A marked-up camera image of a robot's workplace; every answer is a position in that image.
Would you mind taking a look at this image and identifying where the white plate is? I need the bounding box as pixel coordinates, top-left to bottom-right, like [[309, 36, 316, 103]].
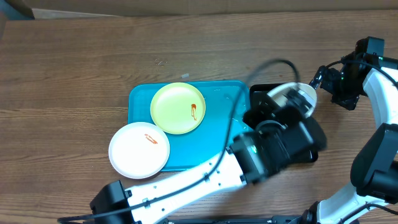
[[108, 122, 170, 179], [267, 82, 317, 117]]

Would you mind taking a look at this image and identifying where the yellow plate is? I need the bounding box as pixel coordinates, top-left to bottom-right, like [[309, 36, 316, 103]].
[[150, 82, 206, 134]]

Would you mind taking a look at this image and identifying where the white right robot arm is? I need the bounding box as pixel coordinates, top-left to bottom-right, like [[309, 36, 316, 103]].
[[295, 54, 397, 223]]

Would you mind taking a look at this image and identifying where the black water tray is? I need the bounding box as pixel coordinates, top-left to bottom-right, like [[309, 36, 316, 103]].
[[249, 82, 319, 165]]

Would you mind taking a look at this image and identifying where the blue plastic tray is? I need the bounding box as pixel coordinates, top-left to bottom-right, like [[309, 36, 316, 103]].
[[127, 80, 257, 172]]

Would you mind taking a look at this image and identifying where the cardboard backdrop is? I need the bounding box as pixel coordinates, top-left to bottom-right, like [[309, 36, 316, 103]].
[[6, 0, 398, 20]]

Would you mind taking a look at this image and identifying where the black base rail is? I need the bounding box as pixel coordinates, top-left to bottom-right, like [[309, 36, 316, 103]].
[[157, 215, 302, 224]]

